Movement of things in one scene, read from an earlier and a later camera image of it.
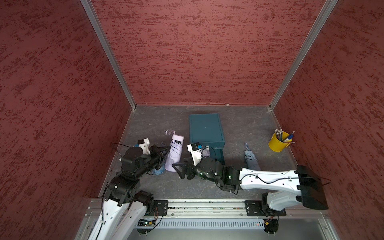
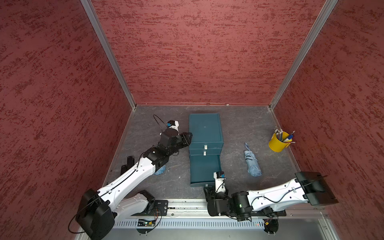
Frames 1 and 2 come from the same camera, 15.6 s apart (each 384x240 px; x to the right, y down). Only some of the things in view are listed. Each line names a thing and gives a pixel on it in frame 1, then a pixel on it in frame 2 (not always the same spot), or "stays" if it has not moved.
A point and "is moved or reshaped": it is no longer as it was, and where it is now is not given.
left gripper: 156,151 -> 185,139
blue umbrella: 252,163 stays
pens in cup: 279,133 stays
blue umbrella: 159,171 stays
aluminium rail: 206,208 stays
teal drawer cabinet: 206,129 is moved or reshaped
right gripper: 190,164 -> 211,194
